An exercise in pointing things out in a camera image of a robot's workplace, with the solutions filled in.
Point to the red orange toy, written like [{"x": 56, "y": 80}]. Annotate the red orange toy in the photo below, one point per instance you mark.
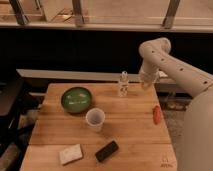
[{"x": 156, "y": 115}]

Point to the black rectangular block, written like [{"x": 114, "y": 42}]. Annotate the black rectangular block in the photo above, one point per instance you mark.
[{"x": 106, "y": 151}]

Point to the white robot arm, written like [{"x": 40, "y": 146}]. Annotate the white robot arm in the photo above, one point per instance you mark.
[{"x": 196, "y": 148}]

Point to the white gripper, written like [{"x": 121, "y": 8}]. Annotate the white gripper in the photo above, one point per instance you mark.
[{"x": 147, "y": 79}]

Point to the green bowl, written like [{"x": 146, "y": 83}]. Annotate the green bowl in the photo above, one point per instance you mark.
[{"x": 76, "y": 100}]

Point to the wooden shelf frame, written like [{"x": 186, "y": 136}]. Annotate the wooden shelf frame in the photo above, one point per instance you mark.
[{"x": 193, "y": 16}]

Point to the grey metal rail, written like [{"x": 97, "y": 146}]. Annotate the grey metal rail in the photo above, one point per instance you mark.
[{"x": 95, "y": 76}]

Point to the beige sponge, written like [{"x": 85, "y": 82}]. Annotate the beige sponge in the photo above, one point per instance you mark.
[{"x": 70, "y": 154}]

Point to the wooden cutting board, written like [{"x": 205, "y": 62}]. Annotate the wooden cutting board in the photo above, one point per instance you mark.
[{"x": 143, "y": 145}]

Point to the clear plastic bottle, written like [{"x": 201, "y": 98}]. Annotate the clear plastic bottle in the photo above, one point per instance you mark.
[{"x": 123, "y": 84}]

